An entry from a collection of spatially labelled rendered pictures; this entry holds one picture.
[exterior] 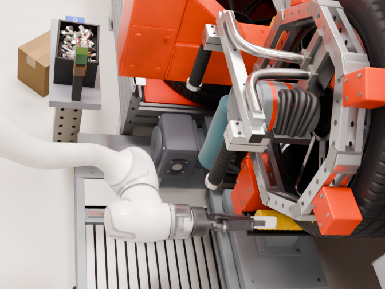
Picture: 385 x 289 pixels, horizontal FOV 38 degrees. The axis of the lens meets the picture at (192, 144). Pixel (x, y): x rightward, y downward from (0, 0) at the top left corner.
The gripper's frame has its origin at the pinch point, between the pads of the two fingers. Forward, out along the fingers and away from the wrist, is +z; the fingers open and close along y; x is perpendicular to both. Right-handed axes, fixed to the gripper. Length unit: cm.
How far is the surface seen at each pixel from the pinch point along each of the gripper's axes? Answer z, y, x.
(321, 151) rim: 14.6, 1.1, 19.5
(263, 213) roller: 6.0, -13.7, -0.2
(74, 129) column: -43, -93, 16
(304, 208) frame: 4.1, 14.1, 6.5
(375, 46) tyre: 12, 25, 45
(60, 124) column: -49, -91, 18
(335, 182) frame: 8.3, 20.1, 13.8
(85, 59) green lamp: -45, -40, 41
